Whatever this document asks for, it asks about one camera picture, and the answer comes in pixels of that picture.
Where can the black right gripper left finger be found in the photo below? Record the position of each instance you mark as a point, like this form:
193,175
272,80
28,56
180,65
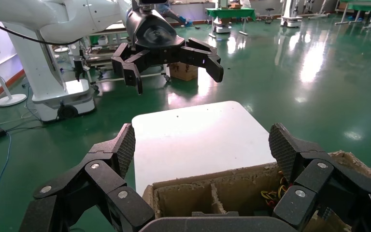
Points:
108,189

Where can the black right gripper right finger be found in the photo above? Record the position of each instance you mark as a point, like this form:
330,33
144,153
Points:
313,179

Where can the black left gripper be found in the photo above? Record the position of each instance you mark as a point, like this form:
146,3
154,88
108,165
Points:
150,32

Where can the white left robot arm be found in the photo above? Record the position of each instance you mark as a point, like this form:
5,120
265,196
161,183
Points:
76,16

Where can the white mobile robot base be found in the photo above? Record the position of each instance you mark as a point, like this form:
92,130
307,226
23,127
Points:
290,16
222,28

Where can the small brown cardboard box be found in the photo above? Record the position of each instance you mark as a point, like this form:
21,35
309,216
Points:
184,72

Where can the person in blue clothes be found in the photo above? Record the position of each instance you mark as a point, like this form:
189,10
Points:
166,9

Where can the cardboard box with dividers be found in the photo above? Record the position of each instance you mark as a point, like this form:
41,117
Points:
185,198

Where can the green cloth table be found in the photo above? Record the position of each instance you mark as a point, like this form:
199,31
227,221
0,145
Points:
364,4
230,13

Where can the black stool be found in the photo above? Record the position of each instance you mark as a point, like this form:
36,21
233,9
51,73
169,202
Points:
269,9

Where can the white robot body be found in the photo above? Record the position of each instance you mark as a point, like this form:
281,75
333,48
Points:
41,73

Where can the white frame trolley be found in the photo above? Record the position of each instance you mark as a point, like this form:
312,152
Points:
105,32

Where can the white pedestal fan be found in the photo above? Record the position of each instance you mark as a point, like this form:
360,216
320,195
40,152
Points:
11,100

